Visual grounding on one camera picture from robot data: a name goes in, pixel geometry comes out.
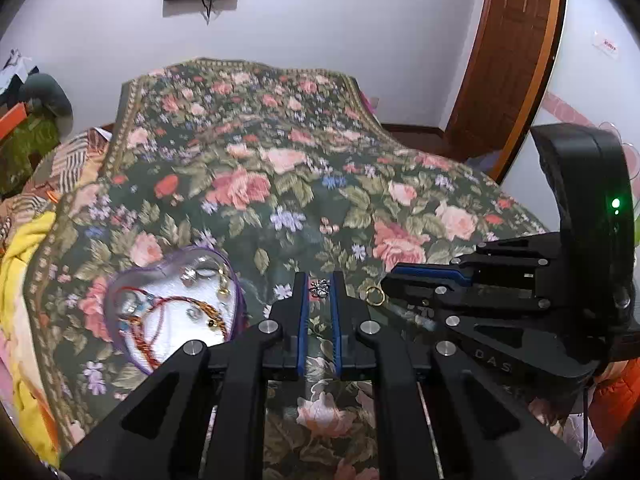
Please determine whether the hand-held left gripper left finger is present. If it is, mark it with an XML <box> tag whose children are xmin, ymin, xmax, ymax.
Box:
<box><xmin>60</xmin><ymin>271</ymin><xmax>308</xmax><ymax>480</ymax></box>

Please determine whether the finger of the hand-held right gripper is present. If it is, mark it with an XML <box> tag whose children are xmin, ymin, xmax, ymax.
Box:
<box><xmin>382</xmin><ymin>280</ymin><xmax>558</xmax><ymax>346</ymax></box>
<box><xmin>389</xmin><ymin>237</ymin><xmax>563</xmax><ymax>286</ymax></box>

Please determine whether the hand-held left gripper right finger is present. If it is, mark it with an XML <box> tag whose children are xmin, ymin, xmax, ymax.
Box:
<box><xmin>330</xmin><ymin>271</ymin><xmax>586</xmax><ymax>480</ymax></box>

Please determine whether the gold earring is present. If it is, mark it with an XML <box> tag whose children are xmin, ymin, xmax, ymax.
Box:
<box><xmin>216</xmin><ymin>267</ymin><xmax>236</xmax><ymax>301</ymax></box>

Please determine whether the brown beaded bracelet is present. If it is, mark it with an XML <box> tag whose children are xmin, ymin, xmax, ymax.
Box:
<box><xmin>192</xmin><ymin>300</ymin><xmax>231</xmax><ymax>336</ymax></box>

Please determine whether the purple heart-shaped tin box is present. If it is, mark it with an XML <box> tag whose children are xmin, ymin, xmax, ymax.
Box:
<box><xmin>104</xmin><ymin>246</ymin><xmax>251</xmax><ymax>376</ymax></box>

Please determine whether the red braided bracelet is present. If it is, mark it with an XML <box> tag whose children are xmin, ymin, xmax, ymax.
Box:
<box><xmin>117</xmin><ymin>290</ymin><xmax>201</xmax><ymax>356</ymax></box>

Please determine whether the white sliding wardrobe door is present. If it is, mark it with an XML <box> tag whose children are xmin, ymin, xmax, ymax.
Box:
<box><xmin>500</xmin><ymin>0</ymin><xmax>640</xmax><ymax>241</ymax></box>

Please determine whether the red and white sticker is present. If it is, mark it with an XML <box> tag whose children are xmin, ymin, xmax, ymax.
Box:
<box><xmin>592</xmin><ymin>32</ymin><xmax>621</xmax><ymax>61</ymax></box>

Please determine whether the brown wooden door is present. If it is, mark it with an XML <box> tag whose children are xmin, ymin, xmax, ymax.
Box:
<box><xmin>444</xmin><ymin>0</ymin><xmax>568</xmax><ymax>181</ymax></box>

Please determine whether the floral blanket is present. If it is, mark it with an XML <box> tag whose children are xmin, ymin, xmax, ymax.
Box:
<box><xmin>27</xmin><ymin>57</ymin><xmax>566</xmax><ymax>480</ymax></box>

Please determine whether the orange jacket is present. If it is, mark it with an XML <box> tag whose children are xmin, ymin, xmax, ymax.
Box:
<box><xmin>587</xmin><ymin>357</ymin><xmax>640</xmax><ymax>453</ymax></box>

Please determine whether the yellow blanket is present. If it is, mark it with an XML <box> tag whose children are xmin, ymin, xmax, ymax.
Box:
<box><xmin>0</xmin><ymin>210</ymin><xmax>63</xmax><ymax>466</ymax></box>

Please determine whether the striped patchwork quilt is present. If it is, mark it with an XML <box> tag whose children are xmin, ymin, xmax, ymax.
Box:
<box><xmin>0</xmin><ymin>127</ymin><xmax>113</xmax><ymax>241</ymax></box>

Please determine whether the green patterned cloth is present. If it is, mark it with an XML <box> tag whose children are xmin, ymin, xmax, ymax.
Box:
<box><xmin>0</xmin><ymin>115</ymin><xmax>63</xmax><ymax>198</ymax></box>

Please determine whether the dark grey jacket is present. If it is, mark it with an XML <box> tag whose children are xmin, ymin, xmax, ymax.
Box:
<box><xmin>17</xmin><ymin>72</ymin><xmax>75</xmax><ymax>133</ymax></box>

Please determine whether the orange box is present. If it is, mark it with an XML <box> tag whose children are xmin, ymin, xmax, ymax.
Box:
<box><xmin>0</xmin><ymin>102</ymin><xmax>28</xmax><ymax>141</ymax></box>

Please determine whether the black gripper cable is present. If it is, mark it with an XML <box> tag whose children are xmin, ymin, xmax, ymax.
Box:
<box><xmin>579</xmin><ymin>385</ymin><xmax>593</xmax><ymax>463</ymax></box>

